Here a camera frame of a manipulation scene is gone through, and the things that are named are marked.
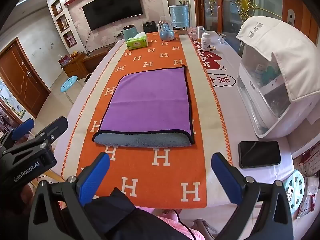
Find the clear glass cup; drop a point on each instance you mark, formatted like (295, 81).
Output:
(221, 39)

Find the pile of paper packets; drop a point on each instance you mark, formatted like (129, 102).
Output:
(311, 177)

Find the blue cylindrical drawer container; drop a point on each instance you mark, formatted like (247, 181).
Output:
(179, 15)

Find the black small appliance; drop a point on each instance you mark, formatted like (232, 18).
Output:
(150, 27)

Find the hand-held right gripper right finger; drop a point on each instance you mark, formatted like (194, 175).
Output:
(226, 180)

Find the blue bottle warmer clear dome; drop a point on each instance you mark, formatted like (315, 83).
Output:
(166, 33)

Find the wooden television cabinet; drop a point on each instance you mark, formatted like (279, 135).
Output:
(85, 62)

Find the brown wooden door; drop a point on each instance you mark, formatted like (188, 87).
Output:
(21, 80)

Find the glass door with gold ornament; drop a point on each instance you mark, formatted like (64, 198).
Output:
(240, 7)

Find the blue round plastic stool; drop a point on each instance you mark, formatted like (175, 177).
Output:
(70, 82)

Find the small pink figurine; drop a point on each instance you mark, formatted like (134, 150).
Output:
(192, 33)

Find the pink box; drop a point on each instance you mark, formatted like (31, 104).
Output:
(65, 60)

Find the white pill bottle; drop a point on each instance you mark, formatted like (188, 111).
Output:
(205, 42)

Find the purple towel with black edge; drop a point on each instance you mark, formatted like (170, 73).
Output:
(147, 100)

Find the black smartphone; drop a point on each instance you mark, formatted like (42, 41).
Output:
(259, 154)

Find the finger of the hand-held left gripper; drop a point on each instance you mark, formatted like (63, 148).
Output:
(53, 127)
(23, 128)

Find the pink clothing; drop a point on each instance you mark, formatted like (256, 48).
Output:
(172, 223)

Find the fruit on cabinet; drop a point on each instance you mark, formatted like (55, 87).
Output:
(74, 54)

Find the white cloth appliance cover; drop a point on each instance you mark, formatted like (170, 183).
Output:
(290, 52)

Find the teal round plastic stool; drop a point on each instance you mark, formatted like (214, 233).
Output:
(296, 192)

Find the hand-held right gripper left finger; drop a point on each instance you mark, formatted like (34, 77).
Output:
(93, 178)

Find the teal electric kettle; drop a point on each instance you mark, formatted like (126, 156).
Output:
(130, 32)

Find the white wall shelf unit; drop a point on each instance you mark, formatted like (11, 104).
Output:
(62, 22)

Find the green tissue box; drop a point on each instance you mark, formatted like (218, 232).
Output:
(136, 42)

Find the orange letter-print blanket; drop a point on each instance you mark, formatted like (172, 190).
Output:
(165, 177)

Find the person's dark jacket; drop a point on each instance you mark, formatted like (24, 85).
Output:
(130, 220)

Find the black flat-screen television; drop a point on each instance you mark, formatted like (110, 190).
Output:
(112, 7)

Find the wall poster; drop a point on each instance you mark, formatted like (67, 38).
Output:
(11, 102)

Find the white countertop sterilizer appliance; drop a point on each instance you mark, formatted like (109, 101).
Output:
(272, 120)

